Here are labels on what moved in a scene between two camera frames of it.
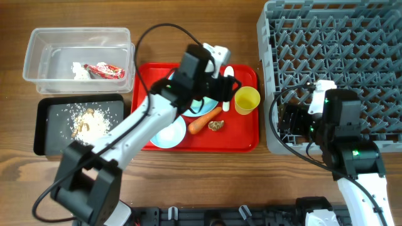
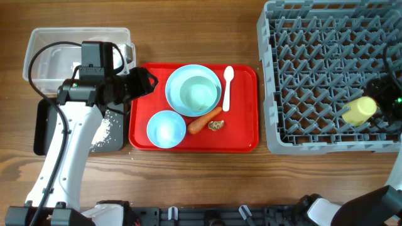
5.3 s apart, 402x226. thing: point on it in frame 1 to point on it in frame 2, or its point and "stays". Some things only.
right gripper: [291, 118] to [380, 102]
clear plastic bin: [84, 60] stays
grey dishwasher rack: [356, 44] stays
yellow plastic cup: [245, 98] to [357, 112]
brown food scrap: [216, 125] stays
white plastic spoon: [228, 71] stays
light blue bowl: [171, 135] stays
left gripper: [225, 88] to [141, 76]
